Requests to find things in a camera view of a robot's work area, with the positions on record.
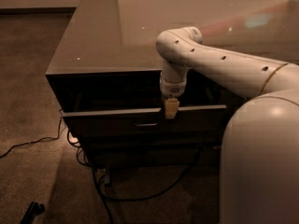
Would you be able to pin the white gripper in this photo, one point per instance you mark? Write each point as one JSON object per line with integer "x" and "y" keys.
{"x": 172, "y": 89}

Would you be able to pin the grey glossy top cabinet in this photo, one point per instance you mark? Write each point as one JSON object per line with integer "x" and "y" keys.
{"x": 108, "y": 50}

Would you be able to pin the white robot base shell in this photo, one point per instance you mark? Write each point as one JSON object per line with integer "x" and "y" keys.
{"x": 259, "y": 181}

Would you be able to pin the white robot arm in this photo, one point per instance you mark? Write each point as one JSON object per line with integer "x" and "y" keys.
{"x": 246, "y": 75}

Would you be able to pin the dark drawer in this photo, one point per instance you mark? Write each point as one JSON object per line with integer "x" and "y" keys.
{"x": 154, "y": 158}
{"x": 143, "y": 141}
{"x": 133, "y": 115}

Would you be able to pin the black object on floor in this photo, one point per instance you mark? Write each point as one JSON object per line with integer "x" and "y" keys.
{"x": 34, "y": 209}

